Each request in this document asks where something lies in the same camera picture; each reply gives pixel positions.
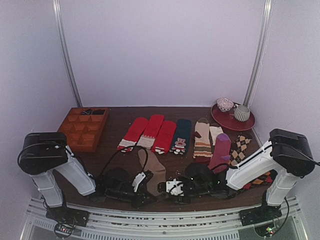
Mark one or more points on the red round plate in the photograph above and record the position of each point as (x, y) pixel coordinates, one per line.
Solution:
(228, 121)

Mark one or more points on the left aluminium frame post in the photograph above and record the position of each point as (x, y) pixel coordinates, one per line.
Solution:
(65, 52)

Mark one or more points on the aluminium frame post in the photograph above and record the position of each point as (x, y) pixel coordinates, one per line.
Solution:
(65, 52)
(262, 43)

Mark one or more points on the tan ribbed sock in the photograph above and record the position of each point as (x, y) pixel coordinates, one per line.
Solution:
(153, 165)

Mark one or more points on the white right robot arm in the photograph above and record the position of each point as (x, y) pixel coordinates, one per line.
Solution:
(286, 155)

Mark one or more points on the striped rolled sock in tray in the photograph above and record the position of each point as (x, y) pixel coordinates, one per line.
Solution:
(87, 112)

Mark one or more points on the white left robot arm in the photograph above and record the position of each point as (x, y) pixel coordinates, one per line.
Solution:
(45, 152)

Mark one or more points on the right aluminium frame post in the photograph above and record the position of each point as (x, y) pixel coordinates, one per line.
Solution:
(262, 43)

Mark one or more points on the red sock white cuff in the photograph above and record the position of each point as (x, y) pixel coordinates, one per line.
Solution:
(133, 134)

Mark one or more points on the beige brown striped sock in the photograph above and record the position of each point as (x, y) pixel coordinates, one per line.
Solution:
(202, 151)

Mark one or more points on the white patterned bowl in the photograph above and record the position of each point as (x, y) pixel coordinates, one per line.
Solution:
(224, 104)

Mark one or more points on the red sock spotted cuff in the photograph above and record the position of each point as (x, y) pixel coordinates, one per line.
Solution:
(164, 138)

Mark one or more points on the brown argyle sock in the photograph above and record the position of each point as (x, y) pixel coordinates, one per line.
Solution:
(238, 148)

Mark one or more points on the wooden compartment tray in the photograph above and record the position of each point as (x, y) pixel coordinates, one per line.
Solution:
(83, 132)

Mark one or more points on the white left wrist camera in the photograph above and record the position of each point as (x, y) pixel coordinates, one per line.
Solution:
(137, 181)

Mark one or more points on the red orange argyle sock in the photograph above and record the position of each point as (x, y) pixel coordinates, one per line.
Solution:
(265, 179)

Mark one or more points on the red sock beige cuff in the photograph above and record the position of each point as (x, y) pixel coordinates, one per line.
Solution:
(151, 131)

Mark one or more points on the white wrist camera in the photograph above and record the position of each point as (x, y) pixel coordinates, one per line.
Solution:
(137, 181)
(174, 187)

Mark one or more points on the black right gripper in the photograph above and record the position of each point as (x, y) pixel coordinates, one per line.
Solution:
(192, 185)

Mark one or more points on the grey striped mug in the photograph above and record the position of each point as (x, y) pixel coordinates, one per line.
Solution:
(241, 113)

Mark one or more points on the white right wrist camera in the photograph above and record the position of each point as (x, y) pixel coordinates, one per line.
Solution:
(174, 187)

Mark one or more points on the cream short sock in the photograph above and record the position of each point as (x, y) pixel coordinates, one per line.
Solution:
(214, 132)

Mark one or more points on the dark green monkey sock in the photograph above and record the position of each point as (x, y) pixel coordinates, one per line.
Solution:
(181, 138)

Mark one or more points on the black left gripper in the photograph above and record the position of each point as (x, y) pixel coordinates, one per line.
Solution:
(138, 202)

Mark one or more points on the magenta purple sock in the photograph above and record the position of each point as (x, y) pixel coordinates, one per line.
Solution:
(221, 154)

